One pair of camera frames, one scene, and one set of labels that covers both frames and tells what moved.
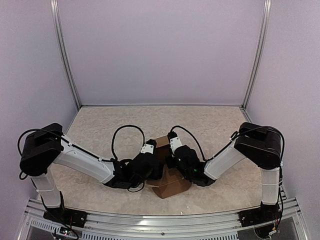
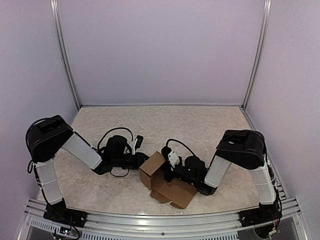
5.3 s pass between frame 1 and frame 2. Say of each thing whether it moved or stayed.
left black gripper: moved
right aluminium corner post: stayed
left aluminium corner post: stayed
